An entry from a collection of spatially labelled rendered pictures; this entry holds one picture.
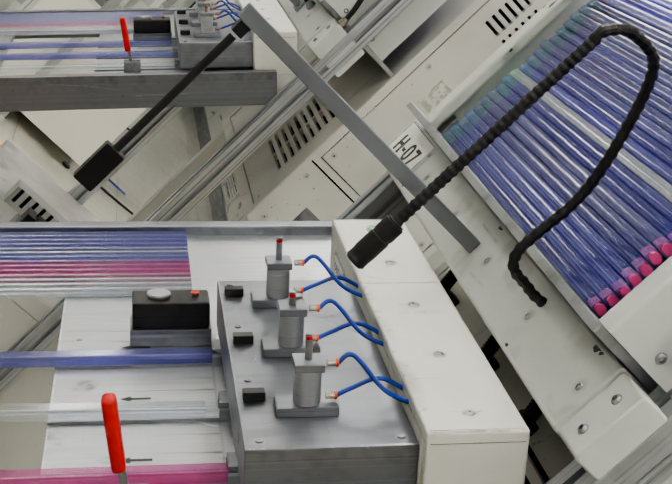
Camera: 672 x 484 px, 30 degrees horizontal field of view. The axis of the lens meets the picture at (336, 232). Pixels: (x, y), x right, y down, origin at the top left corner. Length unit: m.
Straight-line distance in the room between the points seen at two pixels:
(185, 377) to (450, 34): 1.28
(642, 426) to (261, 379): 0.32
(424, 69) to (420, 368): 1.35
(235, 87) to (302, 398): 1.36
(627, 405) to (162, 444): 0.40
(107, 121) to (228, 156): 3.40
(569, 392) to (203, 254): 0.65
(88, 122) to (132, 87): 3.38
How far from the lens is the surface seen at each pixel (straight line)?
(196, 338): 1.26
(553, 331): 1.03
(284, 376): 1.06
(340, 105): 1.15
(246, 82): 2.30
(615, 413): 0.92
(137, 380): 1.19
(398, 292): 1.20
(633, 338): 0.92
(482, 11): 2.35
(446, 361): 1.06
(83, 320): 1.32
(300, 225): 1.57
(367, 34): 2.27
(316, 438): 0.97
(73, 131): 5.69
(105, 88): 2.30
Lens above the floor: 1.41
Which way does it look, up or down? 7 degrees down
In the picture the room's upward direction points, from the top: 47 degrees clockwise
